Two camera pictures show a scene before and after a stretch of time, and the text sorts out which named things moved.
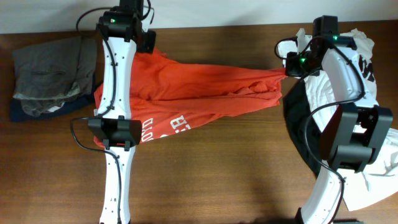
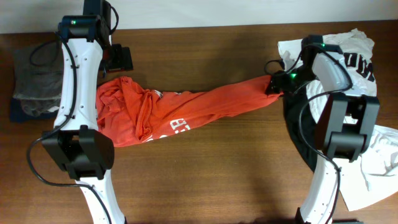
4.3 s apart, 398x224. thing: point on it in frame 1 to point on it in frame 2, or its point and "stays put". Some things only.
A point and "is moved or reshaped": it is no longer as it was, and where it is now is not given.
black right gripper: (291, 69) to (278, 78)
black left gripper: (148, 46) to (123, 60)
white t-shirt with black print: (377, 183) stays put
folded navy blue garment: (17, 114) stays put
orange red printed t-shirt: (168, 92) is moved or reshaped
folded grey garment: (46, 75) stays put
